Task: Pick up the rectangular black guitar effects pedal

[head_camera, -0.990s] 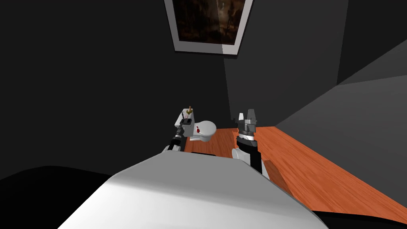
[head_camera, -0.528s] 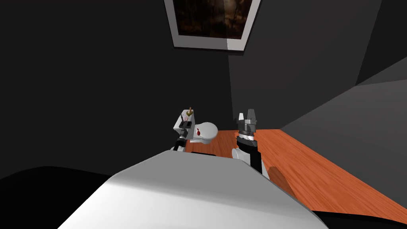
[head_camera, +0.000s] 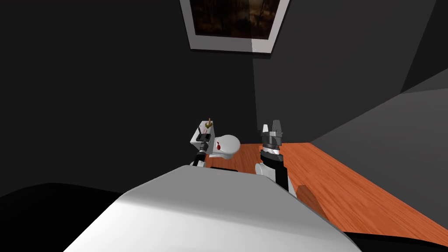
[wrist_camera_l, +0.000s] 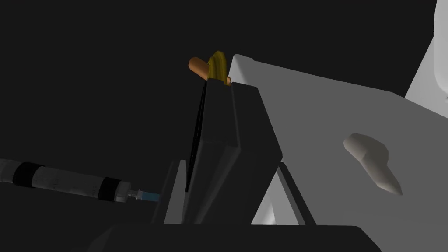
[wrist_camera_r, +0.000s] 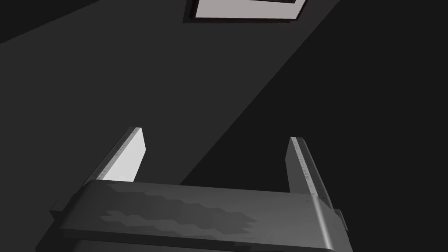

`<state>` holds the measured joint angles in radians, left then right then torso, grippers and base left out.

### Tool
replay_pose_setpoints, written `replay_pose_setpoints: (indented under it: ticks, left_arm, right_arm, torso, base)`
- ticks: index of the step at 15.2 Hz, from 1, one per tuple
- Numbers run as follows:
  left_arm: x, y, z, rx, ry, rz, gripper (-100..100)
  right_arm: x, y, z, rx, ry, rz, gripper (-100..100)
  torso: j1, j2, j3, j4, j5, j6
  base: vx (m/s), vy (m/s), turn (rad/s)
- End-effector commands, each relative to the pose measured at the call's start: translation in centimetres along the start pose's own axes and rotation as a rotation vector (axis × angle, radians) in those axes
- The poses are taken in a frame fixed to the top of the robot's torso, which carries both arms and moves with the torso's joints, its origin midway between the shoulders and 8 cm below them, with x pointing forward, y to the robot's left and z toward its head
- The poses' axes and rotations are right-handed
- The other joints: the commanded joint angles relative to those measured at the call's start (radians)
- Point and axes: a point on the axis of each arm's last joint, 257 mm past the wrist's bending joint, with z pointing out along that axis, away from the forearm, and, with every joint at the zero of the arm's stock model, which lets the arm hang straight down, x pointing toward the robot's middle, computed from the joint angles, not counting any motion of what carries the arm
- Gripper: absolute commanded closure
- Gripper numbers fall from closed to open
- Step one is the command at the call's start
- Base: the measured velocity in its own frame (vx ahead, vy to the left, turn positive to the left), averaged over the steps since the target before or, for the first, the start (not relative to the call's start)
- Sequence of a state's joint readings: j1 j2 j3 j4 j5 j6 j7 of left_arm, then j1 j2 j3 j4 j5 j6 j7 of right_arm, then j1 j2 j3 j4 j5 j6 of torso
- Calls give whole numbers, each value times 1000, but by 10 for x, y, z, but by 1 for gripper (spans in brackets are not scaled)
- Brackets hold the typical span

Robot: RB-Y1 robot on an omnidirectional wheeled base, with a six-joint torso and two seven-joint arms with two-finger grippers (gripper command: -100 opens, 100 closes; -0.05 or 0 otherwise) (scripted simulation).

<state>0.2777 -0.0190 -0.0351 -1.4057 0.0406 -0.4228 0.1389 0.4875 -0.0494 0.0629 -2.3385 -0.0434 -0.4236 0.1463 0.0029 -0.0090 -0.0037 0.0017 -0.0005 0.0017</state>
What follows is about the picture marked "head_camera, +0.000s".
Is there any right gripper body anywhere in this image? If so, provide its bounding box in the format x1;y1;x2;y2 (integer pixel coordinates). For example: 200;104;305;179
260;131;284;149

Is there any white toilet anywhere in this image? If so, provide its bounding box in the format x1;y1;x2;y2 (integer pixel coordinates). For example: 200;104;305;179
190;118;242;161

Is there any dark picture in white frame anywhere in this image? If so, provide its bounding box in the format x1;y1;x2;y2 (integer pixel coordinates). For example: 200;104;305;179
179;0;291;54

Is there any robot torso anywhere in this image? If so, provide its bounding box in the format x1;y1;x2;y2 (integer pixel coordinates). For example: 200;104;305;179
63;164;363;252

